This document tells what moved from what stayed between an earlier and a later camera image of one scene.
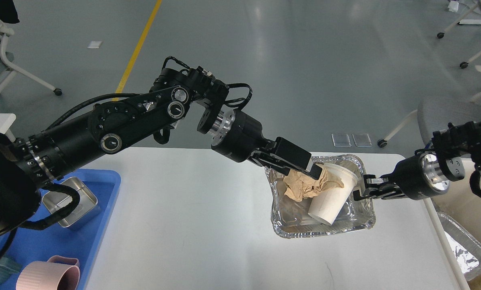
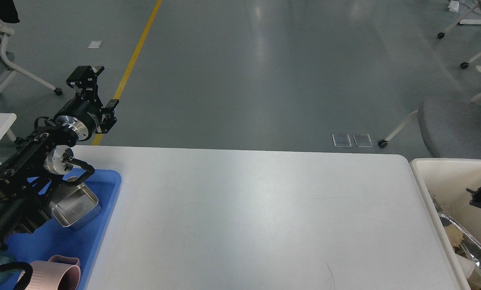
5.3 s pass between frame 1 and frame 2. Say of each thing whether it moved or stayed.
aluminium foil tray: moved
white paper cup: moved
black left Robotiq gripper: moved
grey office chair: stayed
